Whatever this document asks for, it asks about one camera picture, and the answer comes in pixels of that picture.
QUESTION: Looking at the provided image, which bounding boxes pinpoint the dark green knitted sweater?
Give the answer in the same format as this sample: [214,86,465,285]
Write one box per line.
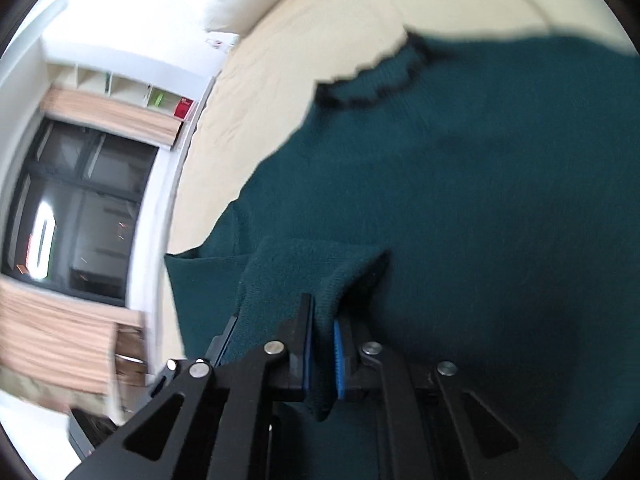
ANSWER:
[165,35,639,479]

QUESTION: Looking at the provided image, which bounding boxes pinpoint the dark window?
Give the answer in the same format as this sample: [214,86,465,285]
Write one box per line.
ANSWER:
[1,118,157,307]

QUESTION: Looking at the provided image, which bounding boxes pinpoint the red box on shelf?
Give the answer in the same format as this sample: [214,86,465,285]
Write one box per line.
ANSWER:
[174,98,193,120]

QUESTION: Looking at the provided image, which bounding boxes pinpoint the beige striped curtain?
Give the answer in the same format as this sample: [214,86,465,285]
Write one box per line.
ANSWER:
[40,87,182,148]

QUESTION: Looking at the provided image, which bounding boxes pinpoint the white wall shelf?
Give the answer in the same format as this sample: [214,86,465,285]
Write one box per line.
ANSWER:
[47,62,196,120]

